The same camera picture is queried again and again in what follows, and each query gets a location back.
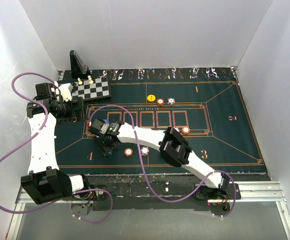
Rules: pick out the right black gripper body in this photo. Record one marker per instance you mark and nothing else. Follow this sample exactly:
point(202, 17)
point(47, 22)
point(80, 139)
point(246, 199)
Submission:
point(101, 139)

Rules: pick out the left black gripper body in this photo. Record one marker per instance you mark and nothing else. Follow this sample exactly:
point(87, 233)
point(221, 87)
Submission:
point(66, 115)

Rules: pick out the orange poker chip stack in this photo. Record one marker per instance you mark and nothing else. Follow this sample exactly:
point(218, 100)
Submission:
point(128, 152)

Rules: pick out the yellow big blind button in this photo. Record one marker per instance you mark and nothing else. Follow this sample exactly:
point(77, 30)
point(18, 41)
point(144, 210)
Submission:
point(151, 98)

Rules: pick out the orange chips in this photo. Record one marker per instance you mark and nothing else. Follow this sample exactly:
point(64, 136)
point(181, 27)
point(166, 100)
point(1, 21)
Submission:
point(160, 102)
point(185, 130)

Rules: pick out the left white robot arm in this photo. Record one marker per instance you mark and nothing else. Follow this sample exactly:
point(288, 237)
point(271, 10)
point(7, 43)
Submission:
point(44, 181)

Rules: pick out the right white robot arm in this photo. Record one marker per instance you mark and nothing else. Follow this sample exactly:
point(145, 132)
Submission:
point(174, 149)

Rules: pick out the cream chess pawn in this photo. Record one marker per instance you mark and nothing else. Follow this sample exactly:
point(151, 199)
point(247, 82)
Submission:
point(90, 80)
point(80, 82)

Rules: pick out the small chess board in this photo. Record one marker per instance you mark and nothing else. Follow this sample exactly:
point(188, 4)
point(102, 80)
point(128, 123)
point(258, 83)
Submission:
point(100, 90)

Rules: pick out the black triangular stand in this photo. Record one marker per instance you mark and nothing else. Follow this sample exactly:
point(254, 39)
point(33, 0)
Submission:
point(78, 68)

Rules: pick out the green poker table mat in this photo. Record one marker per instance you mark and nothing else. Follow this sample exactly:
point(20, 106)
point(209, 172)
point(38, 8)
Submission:
point(208, 100)

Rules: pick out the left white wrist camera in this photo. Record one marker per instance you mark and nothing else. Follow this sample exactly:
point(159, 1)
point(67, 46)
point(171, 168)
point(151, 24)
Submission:
point(63, 91)

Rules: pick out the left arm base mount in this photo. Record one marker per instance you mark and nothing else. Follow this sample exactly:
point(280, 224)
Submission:
point(87, 194)

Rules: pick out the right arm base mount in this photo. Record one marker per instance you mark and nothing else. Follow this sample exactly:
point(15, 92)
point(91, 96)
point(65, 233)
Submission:
point(218, 203)

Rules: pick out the aluminium rail frame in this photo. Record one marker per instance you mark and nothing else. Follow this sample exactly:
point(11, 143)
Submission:
point(260, 213)

